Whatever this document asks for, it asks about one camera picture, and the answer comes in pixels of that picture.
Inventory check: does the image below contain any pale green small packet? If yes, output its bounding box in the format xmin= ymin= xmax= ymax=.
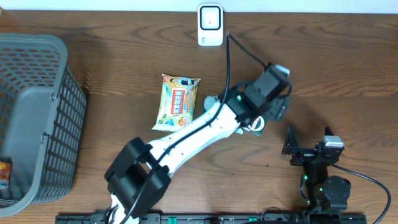
xmin=235 ymin=128 xmax=244 ymax=134

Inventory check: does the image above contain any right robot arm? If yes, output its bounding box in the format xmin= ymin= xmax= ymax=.
xmin=282 ymin=126 xmax=351 ymax=223

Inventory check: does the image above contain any yellow wet wipes pack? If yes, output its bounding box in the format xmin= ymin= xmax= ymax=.
xmin=152 ymin=73 xmax=201 ymax=132

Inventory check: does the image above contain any teal spray bottle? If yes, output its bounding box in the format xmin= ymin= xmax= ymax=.
xmin=203 ymin=95 xmax=218 ymax=113

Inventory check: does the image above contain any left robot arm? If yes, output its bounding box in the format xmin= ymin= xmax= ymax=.
xmin=104 ymin=65 xmax=292 ymax=223

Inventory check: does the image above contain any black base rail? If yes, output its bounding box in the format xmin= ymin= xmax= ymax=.
xmin=55 ymin=212 xmax=367 ymax=224

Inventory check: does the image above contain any dark green round-logo box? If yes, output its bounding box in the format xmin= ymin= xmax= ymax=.
xmin=243 ymin=116 xmax=267 ymax=136

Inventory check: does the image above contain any grey plastic shopping basket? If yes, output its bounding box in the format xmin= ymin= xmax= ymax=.
xmin=1 ymin=34 xmax=87 ymax=217

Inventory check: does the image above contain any white barcode scanner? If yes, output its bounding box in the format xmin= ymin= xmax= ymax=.
xmin=197 ymin=4 xmax=224 ymax=47

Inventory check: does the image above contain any orange snack packet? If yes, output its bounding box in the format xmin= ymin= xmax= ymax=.
xmin=0 ymin=157 xmax=12 ymax=190

